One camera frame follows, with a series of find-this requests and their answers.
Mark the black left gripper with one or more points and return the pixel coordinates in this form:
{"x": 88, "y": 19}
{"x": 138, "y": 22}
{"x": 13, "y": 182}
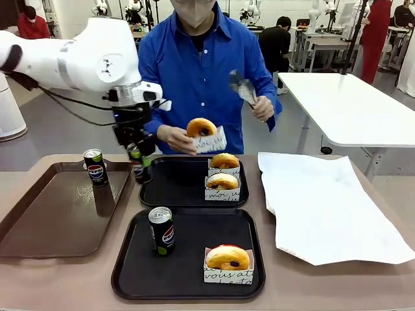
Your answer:
{"x": 129, "y": 124}

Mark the black Pepsi can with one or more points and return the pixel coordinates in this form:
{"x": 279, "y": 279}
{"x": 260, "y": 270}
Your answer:
{"x": 97, "y": 171}
{"x": 139, "y": 171}
{"x": 163, "y": 233}

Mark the white script paper donut box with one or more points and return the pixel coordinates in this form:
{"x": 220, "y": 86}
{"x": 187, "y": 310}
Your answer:
{"x": 212, "y": 142}

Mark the metal serving tongs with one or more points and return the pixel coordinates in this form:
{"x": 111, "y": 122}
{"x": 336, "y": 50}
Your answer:
{"x": 243, "y": 87}

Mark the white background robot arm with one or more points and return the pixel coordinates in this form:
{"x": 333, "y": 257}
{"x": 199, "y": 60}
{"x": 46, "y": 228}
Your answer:
{"x": 100, "y": 6}
{"x": 316, "y": 13}
{"x": 249, "y": 11}
{"x": 136, "y": 9}

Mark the person right forearm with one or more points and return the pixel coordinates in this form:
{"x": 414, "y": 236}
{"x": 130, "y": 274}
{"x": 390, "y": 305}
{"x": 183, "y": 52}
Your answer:
{"x": 163, "y": 118}

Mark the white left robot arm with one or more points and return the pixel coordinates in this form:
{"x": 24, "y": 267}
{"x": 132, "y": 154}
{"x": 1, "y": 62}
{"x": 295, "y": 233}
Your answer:
{"x": 97, "y": 48}

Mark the person right hand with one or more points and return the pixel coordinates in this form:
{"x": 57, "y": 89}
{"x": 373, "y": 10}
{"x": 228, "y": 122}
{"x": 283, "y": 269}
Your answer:
{"x": 175, "y": 137}

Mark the person left hand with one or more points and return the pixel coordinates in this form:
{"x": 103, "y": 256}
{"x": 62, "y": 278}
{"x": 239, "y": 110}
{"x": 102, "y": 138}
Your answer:
{"x": 264, "y": 110}

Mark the black plastic tray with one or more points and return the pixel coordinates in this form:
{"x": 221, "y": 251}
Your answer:
{"x": 175, "y": 184}
{"x": 181, "y": 269}

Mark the brown plastic tray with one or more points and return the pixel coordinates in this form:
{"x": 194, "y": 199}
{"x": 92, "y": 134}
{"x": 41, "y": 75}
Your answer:
{"x": 58, "y": 210}

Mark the person in blue shirt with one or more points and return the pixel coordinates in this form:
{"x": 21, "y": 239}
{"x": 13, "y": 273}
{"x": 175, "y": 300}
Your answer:
{"x": 201, "y": 74}

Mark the beige face mask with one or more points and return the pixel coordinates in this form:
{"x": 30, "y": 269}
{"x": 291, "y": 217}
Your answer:
{"x": 194, "y": 17}

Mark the person in red shirt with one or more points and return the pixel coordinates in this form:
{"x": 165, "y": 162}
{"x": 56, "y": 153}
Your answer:
{"x": 32, "y": 27}

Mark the seated person in black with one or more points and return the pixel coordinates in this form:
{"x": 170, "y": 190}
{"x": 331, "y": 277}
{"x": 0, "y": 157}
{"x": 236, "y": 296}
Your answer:
{"x": 274, "y": 45}

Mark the white paper sheet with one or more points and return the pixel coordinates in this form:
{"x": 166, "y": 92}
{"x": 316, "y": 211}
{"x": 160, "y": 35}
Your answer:
{"x": 324, "y": 210}

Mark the white table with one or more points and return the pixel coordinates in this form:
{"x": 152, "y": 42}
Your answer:
{"x": 350, "y": 107}

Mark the grey background table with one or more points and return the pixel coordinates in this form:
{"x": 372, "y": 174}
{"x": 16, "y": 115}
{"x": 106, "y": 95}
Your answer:
{"x": 324, "y": 42}

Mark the black stand pole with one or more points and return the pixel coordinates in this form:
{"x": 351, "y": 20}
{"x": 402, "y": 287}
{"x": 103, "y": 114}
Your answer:
{"x": 353, "y": 39}

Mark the person in red dress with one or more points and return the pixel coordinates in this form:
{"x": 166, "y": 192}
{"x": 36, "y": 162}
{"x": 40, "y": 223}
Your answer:
{"x": 373, "y": 39}

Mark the white hanging cloth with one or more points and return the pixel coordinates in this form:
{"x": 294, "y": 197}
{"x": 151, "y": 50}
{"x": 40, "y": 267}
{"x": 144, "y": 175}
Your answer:
{"x": 408, "y": 64}

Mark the person in dark top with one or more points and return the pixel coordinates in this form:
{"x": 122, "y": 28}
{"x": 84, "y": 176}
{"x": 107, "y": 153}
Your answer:
{"x": 405, "y": 16}

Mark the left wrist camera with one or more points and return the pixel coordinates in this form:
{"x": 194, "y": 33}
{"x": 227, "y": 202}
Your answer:
{"x": 149, "y": 94}

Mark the white round pedestal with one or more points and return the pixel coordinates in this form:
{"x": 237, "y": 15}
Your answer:
{"x": 9, "y": 110}

